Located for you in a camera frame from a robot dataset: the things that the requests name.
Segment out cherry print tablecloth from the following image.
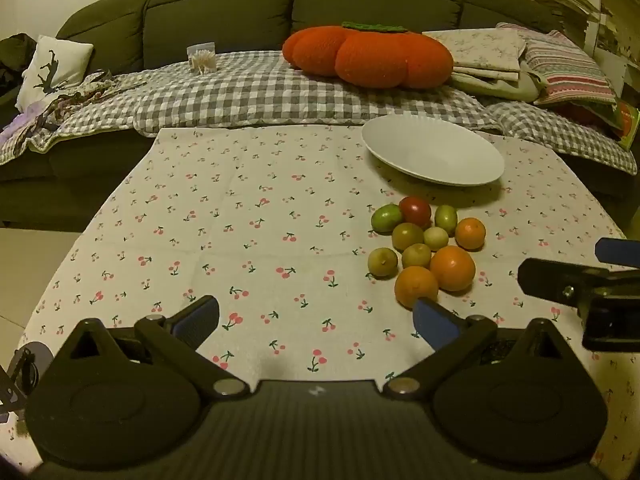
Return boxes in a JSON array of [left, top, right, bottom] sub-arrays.
[[10, 125, 636, 480]]

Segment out folded floral cloth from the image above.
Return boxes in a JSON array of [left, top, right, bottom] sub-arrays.
[[422, 27, 528, 83]]

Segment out grey checkered blanket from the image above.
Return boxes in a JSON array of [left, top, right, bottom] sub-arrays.
[[0, 50, 638, 176]]

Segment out striped pillow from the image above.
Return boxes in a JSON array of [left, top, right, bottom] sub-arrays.
[[495, 22, 618, 107]]

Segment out pale yellow plum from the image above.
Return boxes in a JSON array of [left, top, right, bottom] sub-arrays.
[[423, 226, 449, 251]]

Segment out white ribbed plate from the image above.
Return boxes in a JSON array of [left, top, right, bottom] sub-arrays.
[[361, 113, 506, 187]]

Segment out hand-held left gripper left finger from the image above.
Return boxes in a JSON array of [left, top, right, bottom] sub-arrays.
[[67, 295, 251, 402]]

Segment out small orange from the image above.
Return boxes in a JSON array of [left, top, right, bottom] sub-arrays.
[[454, 217, 487, 252]]

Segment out red tomato fruit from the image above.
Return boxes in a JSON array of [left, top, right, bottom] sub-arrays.
[[398, 196, 432, 227]]

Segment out white pillow with dark print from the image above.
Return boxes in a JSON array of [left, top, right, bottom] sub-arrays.
[[15, 35, 95, 111]]

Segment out dark cloth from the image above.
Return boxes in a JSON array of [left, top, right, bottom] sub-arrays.
[[0, 32, 38, 103]]

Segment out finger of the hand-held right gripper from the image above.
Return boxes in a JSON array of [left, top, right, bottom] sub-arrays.
[[595, 238, 640, 263], [517, 258, 640, 306]]

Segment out orange pumpkin cushion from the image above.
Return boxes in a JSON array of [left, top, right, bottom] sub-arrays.
[[281, 21, 455, 91]]

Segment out purple floral cloth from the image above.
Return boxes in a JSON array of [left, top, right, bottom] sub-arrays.
[[0, 72, 146, 141]]

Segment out large orange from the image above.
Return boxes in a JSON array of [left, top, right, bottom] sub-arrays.
[[429, 246, 476, 292]]

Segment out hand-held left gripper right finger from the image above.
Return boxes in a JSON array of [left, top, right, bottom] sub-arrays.
[[382, 296, 576, 402]]

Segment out white bookshelf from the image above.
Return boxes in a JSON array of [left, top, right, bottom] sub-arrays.
[[582, 0, 640, 106]]

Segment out olive green sofa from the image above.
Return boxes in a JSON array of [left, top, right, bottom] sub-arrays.
[[0, 0, 601, 233]]

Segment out yellow-green plum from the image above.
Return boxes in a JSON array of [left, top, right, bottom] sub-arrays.
[[368, 248, 399, 279], [401, 243, 432, 269]]

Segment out folded beige blankets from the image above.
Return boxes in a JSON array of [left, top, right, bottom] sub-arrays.
[[450, 71, 551, 102]]

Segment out small bright green jujube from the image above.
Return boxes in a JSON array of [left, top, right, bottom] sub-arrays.
[[434, 204, 458, 233]]

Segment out olive brown plum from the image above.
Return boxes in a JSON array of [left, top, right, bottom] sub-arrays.
[[391, 222, 426, 252]]

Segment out green oval jujube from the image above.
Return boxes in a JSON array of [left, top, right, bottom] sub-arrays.
[[370, 203, 404, 234]]

